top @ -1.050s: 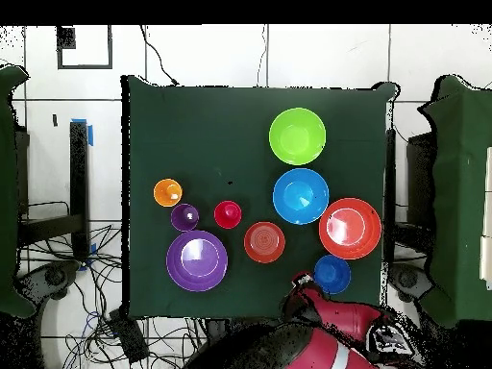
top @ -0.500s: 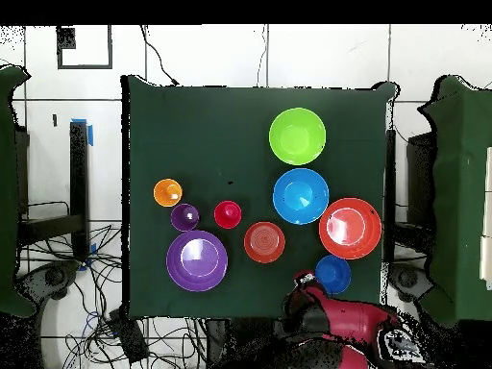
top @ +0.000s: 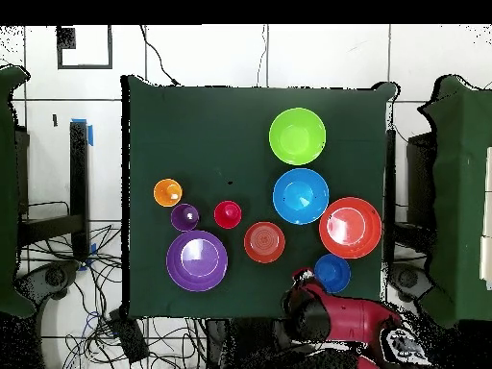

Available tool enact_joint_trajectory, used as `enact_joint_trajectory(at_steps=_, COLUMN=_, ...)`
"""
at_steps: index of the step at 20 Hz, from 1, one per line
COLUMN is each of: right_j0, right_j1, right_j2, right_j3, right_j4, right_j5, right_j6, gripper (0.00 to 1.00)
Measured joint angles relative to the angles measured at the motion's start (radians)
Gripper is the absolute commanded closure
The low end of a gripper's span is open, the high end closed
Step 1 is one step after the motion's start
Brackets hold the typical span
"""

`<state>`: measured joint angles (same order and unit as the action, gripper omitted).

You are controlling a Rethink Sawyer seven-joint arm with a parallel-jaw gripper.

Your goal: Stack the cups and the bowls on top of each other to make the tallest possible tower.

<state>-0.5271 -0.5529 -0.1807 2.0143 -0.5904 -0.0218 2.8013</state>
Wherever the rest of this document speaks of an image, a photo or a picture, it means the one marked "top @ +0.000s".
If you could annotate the small orange bowl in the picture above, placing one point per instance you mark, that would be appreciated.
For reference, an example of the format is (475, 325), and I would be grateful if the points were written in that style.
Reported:
(264, 242)

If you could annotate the dark green table cloth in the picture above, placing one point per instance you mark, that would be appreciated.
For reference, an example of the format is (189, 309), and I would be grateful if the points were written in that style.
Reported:
(211, 134)

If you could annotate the large orange bowl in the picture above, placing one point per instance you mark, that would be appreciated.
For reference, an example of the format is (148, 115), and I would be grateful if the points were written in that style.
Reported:
(349, 226)

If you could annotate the purple bowl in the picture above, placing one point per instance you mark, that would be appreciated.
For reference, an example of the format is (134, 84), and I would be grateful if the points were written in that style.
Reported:
(196, 261)

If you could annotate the red cup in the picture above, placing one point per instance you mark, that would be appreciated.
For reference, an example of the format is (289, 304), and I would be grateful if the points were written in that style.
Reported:
(227, 214)

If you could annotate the large light blue bowl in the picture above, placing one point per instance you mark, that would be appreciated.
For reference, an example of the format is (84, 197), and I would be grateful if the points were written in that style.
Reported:
(300, 196)

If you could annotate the green clothed side table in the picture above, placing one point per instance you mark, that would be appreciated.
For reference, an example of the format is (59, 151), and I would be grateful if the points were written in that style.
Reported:
(461, 192)
(7, 192)

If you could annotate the green bowl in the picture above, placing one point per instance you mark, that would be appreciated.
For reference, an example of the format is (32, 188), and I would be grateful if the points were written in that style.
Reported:
(298, 136)

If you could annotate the black power strip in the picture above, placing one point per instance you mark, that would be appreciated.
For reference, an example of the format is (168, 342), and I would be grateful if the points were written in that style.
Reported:
(128, 338)

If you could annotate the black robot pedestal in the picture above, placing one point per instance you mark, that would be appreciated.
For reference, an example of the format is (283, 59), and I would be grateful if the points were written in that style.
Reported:
(250, 342)

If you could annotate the purple cup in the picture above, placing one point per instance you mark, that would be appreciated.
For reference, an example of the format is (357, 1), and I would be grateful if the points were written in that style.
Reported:
(185, 217)

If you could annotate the small dark blue bowl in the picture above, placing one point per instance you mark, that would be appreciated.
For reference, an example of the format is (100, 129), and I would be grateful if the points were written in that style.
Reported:
(332, 273)

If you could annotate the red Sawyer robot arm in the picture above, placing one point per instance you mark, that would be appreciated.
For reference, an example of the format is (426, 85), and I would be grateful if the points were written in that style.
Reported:
(346, 319)

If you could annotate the orange cup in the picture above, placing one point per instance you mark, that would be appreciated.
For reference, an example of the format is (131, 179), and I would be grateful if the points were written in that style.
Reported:
(168, 192)

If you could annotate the black equipment stand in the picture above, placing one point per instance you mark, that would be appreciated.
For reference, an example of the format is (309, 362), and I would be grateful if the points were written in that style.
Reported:
(78, 173)
(421, 173)

